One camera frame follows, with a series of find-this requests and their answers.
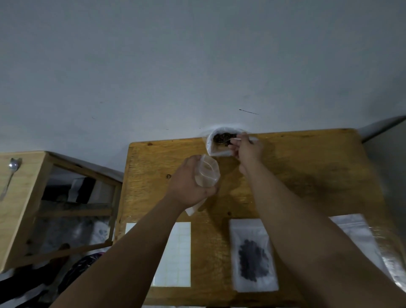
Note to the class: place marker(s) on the large open plastic bag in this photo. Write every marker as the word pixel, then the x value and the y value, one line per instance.
pixel 213 149

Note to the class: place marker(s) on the person's right forearm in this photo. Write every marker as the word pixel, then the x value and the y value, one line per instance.
pixel 310 241

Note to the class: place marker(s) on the filled clear zip bag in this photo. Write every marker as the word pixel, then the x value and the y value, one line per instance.
pixel 250 228

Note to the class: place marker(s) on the wooden shelf unit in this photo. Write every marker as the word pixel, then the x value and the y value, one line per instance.
pixel 22 203

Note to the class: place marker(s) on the grey patterned cloth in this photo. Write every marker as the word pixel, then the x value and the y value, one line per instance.
pixel 73 233

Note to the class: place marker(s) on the stack of empty clear bags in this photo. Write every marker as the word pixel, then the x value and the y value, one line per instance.
pixel 358 234

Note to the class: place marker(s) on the person's right fingers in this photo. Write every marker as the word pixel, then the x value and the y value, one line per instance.
pixel 241 144

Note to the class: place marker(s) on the dark beans in zip bag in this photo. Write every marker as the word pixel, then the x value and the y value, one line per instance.
pixel 253 260

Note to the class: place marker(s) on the person's left hand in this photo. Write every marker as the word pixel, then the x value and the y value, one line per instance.
pixel 182 185

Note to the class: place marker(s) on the dark beans in large bag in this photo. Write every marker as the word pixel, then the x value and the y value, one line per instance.
pixel 219 137

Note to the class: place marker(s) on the person's left thumb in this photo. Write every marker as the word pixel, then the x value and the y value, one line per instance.
pixel 209 192

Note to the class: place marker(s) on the black and white garment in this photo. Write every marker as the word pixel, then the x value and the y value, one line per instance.
pixel 81 189

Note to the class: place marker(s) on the person's left forearm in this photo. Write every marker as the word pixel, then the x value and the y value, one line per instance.
pixel 127 257

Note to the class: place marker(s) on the person's right hand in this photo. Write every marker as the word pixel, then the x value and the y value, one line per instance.
pixel 250 154

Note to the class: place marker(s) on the dark patterned cloth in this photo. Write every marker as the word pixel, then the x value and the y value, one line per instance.
pixel 79 269

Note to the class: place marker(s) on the white sticker label sheet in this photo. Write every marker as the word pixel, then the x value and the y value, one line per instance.
pixel 177 253

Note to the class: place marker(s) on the small clear zip bag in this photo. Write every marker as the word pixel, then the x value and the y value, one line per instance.
pixel 207 173

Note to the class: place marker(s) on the metal spoon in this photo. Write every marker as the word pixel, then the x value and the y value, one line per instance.
pixel 12 165

